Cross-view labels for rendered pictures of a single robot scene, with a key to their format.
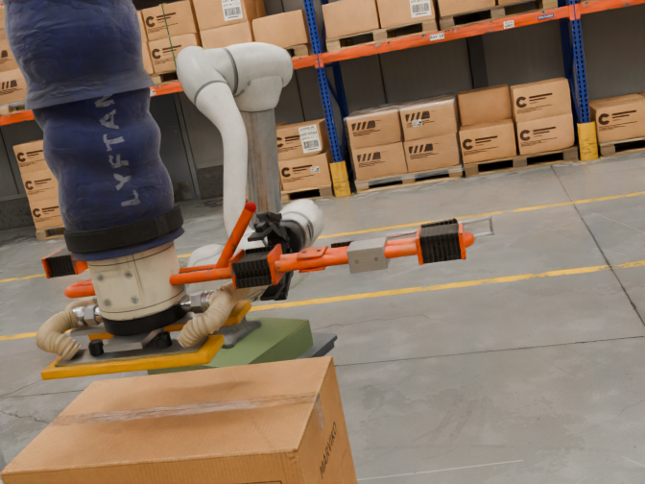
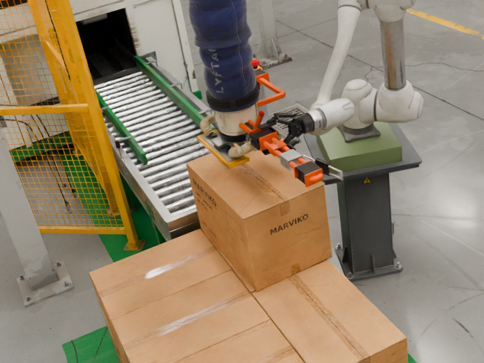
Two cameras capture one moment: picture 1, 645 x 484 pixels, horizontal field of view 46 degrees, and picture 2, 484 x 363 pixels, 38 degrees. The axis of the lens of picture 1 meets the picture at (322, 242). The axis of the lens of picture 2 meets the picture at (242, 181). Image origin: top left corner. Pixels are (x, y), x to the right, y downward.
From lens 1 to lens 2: 210 cm
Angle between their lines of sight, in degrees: 54
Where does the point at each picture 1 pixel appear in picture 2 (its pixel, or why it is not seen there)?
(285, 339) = (374, 152)
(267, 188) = (389, 65)
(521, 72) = not seen: outside the picture
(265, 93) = (386, 14)
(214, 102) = (340, 19)
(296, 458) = (243, 222)
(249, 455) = (233, 210)
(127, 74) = (222, 39)
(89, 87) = (205, 43)
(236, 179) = (330, 70)
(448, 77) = not seen: outside the picture
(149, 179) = (230, 83)
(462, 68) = not seen: outside the picture
